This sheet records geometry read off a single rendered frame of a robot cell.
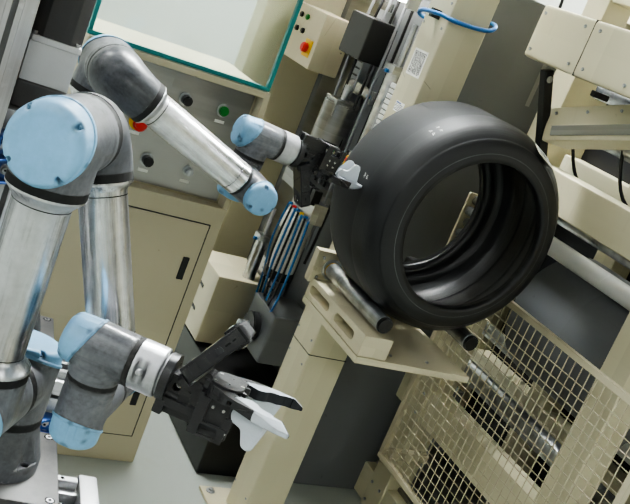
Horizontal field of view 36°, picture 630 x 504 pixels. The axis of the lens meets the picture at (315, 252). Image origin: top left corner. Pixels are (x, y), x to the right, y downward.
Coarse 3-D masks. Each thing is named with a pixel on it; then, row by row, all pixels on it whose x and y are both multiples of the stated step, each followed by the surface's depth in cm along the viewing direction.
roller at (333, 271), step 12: (336, 264) 272; (336, 276) 266; (348, 276) 265; (348, 288) 260; (360, 288) 259; (360, 300) 253; (372, 300) 253; (360, 312) 254; (372, 312) 248; (384, 312) 248; (372, 324) 247; (384, 324) 244
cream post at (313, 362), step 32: (448, 0) 261; (480, 0) 260; (448, 32) 260; (480, 32) 264; (448, 64) 264; (416, 96) 265; (448, 96) 268; (288, 352) 296; (320, 352) 287; (288, 384) 292; (320, 384) 292; (288, 416) 292; (320, 416) 297; (256, 448) 301; (288, 448) 297; (256, 480) 297; (288, 480) 302
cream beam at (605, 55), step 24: (552, 24) 262; (576, 24) 254; (600, 24) 246; (528, 48) 268; (552, 48) 260; (576, 48) 252; (600, 48) 244; (624, 48) 237; (576, 72) 250; (600, 72) 243; (624, 72) 236; (624, 96) 235
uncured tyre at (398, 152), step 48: (384, 144) 241; (432, 144) 232; (480, 144) 234; (528, 144) 242; (336, 192) 250; (384, 192) 233; (480, 192) 276; (528, 192) 266; (336, 240) 253; (384, 240) 235; (480, 240) 280; (528, 240) 267; (384, 288) 242; (432, 288) 277; (480, 288) 271
